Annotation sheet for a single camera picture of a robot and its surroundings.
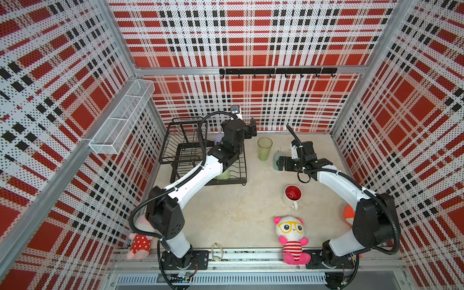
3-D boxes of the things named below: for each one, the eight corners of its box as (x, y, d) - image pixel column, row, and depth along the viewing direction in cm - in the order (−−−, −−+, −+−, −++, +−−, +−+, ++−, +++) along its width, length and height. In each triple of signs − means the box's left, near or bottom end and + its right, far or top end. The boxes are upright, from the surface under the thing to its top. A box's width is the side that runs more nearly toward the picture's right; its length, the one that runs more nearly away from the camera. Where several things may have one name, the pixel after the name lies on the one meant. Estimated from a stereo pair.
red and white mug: (284, 211, 88) (287, 205, 82) (281, 191, 95) (284, 184, 89) (301, 211, 88) (305, 205, 82) (296, 191, 95) (300, 184, 89)
